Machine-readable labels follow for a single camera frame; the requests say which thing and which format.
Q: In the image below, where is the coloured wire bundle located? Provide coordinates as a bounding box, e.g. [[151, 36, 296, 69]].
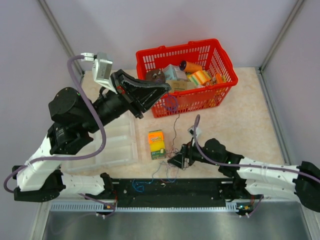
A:
[[131, 146, 191, 193]]

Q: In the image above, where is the orange yellow sponge pack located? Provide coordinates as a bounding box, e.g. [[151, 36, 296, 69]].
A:
[[148, 130, 167, 160]]

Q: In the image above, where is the dark purple wire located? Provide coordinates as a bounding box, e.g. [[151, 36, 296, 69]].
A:
[[161, 93, 181, 151]]

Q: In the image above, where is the clear plastic compartment tray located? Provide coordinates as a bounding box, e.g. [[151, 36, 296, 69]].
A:
[[61, 111, 138, 173]]

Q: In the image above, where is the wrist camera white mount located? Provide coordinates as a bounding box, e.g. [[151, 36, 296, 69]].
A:
[[81, 52, 116, 93], [187, 125, 202, 138]]

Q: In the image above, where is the brown round object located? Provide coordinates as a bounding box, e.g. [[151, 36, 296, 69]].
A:
[[145, 69, 166, 83]]

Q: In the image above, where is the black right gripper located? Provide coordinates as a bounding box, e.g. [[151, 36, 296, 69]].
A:
[[167, 137, 220, 169]]

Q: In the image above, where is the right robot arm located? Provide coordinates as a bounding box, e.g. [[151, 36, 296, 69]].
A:
[[167, 138, 320, 212]]

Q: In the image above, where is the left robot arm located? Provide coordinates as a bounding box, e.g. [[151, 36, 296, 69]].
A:
[[12, 70, 171, 203]]

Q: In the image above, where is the brown cardboard box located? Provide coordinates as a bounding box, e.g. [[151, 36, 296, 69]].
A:
[[166, 80, 196, 93]]

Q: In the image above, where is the red plastic basket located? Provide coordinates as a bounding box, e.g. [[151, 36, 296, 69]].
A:
[[136, 38, 238, 118]]

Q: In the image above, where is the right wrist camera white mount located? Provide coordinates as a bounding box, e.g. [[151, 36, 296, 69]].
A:
[[187, 125, 202, 138]]

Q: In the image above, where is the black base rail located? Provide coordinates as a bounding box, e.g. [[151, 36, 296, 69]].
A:
[[99, 177, 251, 208]]

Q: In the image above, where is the teal white box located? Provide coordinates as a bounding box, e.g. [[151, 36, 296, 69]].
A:
[[163, 64, 188, 81]]

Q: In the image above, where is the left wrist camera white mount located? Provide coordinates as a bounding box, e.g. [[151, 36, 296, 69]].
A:
[[81, 52, 116, 93]]

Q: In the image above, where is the orange small packet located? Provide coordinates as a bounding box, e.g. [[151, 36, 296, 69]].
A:
[[211, 73, 227, 85]]

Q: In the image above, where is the orange bottle dark cap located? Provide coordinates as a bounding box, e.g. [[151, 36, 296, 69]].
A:
[[179, 60, 203, 74]]

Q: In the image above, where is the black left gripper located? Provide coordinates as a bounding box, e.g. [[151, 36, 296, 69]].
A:
[[82, 69, 172, 134]]

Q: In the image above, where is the yellow green striped sponge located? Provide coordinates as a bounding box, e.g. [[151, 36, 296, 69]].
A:
[[188, 70, 212, 86]]

